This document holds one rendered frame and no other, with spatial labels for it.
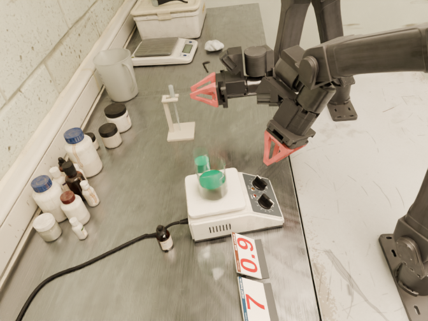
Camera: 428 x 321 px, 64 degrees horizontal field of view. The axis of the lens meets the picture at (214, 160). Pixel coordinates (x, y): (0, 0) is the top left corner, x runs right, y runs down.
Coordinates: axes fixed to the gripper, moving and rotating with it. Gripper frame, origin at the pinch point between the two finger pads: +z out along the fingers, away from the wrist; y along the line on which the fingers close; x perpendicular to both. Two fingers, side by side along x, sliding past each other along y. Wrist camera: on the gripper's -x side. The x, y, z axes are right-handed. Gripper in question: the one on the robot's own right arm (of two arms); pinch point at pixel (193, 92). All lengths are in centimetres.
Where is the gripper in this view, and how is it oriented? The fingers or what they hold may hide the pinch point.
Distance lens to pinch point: 96.6
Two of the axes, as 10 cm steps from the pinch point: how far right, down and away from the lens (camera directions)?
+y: 0.0, 6.7, -7.4
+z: -9.9, 1.0, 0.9
